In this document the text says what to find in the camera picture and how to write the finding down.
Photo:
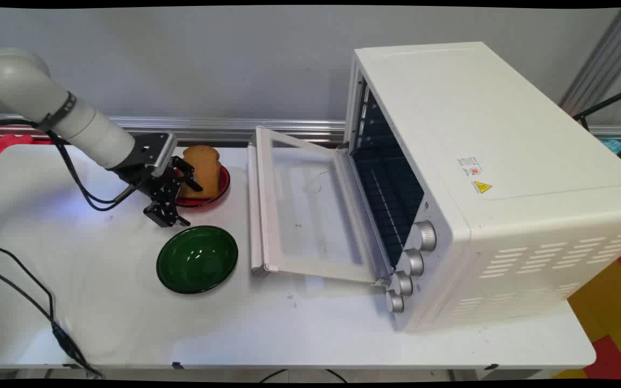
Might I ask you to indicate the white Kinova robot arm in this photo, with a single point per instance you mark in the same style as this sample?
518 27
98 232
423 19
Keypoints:
46 102

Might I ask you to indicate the brown toast slice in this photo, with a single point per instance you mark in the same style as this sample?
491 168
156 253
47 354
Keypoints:
202 172

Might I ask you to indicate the red plate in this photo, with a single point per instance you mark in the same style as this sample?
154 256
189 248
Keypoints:
211 194

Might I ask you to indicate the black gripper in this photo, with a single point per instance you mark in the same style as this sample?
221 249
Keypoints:
146 159

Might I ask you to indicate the white glass oven door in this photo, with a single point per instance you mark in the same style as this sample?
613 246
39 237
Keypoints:
305 207

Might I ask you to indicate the silver oven knob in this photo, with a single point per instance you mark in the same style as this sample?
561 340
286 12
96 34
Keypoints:
423 235
412 262
402 283
394 302

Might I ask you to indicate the white toaster oven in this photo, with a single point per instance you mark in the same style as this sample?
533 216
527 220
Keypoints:
483 178

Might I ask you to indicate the green bowl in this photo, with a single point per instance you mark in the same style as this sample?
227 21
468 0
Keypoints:
197 260

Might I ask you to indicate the black stand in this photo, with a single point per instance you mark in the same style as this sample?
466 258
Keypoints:
609 116

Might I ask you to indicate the aluminium frame rail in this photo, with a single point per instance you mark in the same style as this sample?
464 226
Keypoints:
224 128

